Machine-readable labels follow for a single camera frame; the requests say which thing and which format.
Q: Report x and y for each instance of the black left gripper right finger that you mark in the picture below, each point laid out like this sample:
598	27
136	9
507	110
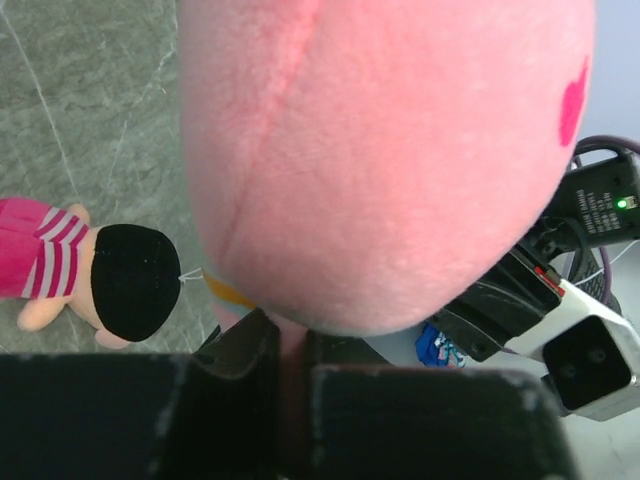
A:
341	352

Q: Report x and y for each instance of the black-haired doll pink skirt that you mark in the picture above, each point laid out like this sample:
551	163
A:
123	279

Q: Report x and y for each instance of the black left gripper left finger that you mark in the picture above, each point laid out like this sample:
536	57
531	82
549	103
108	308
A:
236	352

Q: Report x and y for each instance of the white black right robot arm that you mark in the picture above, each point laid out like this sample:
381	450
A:
596	205

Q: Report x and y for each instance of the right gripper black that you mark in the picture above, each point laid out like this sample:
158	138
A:
507	301

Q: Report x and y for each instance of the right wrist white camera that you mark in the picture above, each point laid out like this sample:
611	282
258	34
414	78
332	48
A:
591	354

